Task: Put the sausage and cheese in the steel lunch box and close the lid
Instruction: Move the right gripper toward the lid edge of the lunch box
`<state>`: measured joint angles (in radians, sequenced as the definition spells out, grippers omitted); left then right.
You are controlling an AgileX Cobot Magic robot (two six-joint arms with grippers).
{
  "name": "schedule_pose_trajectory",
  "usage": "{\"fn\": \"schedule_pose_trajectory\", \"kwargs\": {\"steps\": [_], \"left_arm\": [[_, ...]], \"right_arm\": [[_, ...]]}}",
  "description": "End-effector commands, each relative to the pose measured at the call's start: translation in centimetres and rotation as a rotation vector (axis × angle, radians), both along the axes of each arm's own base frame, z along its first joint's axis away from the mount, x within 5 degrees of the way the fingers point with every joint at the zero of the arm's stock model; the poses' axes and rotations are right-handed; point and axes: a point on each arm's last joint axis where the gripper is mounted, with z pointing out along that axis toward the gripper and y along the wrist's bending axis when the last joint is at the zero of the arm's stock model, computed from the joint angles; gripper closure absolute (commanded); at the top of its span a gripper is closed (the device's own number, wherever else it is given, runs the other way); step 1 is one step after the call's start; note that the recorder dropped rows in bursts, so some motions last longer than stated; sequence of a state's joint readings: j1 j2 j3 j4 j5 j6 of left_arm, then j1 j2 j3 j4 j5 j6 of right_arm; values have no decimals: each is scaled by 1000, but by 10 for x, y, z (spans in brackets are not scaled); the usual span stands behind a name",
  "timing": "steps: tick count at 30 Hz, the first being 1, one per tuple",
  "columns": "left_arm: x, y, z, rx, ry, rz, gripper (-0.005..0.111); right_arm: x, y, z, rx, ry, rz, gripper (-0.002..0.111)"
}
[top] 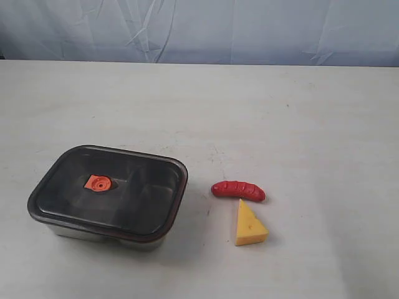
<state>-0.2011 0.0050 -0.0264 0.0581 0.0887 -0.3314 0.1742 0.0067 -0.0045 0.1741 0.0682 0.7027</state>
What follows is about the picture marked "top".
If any red toy sausage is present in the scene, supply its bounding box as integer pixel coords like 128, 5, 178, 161
211, 181, 266, 202

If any dark transparent lunch box lid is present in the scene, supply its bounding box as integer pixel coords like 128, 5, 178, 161
27, 145, 188, 243

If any yellow toy cheese wedge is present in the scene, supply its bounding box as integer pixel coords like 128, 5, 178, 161
235, 199, 269, 246

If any steel two-compartment lunch box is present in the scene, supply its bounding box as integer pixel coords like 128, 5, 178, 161
46, 224, 166, 251

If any blue-grey backdrop cloth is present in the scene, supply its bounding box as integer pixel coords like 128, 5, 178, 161
1, 1, 398, 67

